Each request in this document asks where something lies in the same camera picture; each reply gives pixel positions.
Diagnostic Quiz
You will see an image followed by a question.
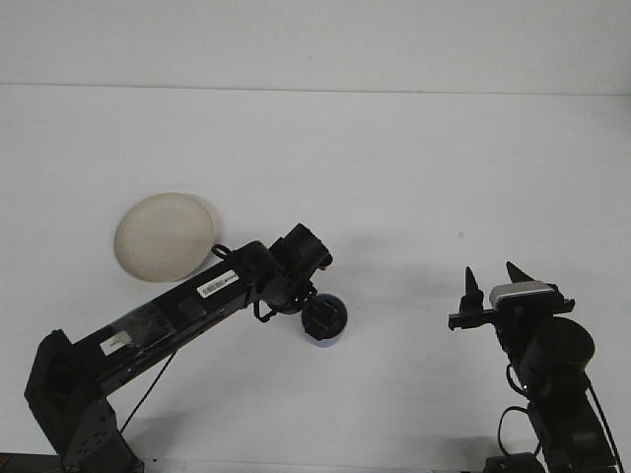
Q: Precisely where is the dark robot mounting platform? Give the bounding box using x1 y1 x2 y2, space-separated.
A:
0 452 60 473

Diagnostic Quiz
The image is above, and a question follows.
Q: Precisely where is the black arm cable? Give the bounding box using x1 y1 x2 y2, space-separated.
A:
496 372 621 467
120 242 278 435

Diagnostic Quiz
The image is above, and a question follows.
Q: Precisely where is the pale round plate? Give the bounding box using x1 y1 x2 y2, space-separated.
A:
113 191 222 285

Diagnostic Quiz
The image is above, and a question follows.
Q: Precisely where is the pale blue cup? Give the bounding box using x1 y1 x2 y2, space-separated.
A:
301 292 349 349

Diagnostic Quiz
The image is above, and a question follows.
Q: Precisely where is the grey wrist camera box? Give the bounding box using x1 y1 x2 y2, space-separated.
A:
487 280 563 310

